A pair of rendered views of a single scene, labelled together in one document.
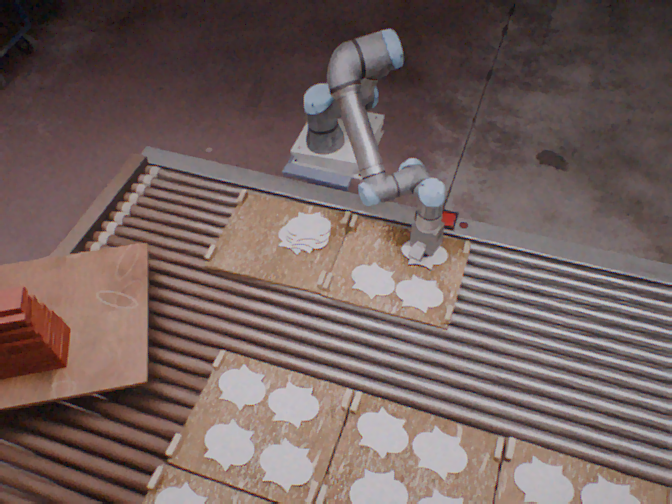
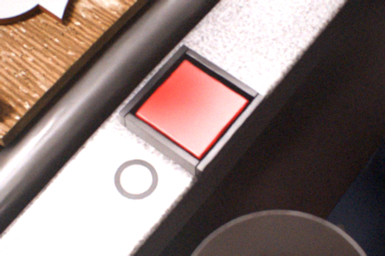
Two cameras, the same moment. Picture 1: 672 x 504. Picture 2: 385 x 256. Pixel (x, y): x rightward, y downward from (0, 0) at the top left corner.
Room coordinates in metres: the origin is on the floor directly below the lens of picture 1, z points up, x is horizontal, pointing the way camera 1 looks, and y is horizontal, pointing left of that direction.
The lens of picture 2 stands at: (1.50, -0.65, 1.41)
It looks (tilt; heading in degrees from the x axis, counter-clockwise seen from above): 62 degrees down; 105
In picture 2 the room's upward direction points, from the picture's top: 1 degrees clockwise
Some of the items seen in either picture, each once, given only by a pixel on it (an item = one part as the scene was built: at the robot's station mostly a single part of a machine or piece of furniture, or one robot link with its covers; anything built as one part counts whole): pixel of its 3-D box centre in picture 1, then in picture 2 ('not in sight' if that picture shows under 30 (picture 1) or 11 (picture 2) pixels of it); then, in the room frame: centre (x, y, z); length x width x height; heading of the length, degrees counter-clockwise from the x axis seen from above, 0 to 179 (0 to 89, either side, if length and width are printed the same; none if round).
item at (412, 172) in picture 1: (411, 179); not in sight; (1.35, -0.24, 1.20); 0.11 x 0.11 x 0.08; 18
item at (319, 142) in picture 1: (324, 131); not in sight; (1.83, 0.03, 0.99); 0.15 x 0.15 x 0.10
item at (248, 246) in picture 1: (280, 240); not in sight; (1.36, 0.19, 0.93); 0.41 x 0.35 x 0.02; 70
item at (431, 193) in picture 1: (430, 198); not in sight; (1.26, -0.28, 1.20); 0.09 x 0.08 x 0.11; 18
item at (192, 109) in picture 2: (445, 219); (192, 110); (1.42, -0.38, 0.92); 0.06 x 0.06 x 0.01; 69
